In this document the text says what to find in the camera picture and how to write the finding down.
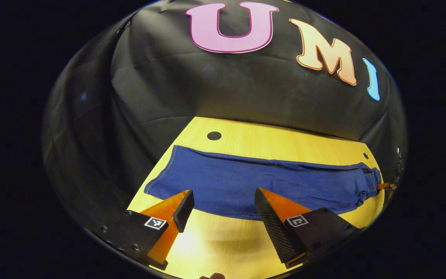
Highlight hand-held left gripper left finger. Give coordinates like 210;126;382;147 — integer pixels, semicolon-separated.
91;189;195;271

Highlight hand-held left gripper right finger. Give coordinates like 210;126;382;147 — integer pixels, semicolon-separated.
254;188;363;269

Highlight blue denim jeans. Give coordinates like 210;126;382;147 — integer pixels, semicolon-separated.
144;145;383;220

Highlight black backdrop cloth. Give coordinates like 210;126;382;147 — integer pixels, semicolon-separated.
41;0;408;248

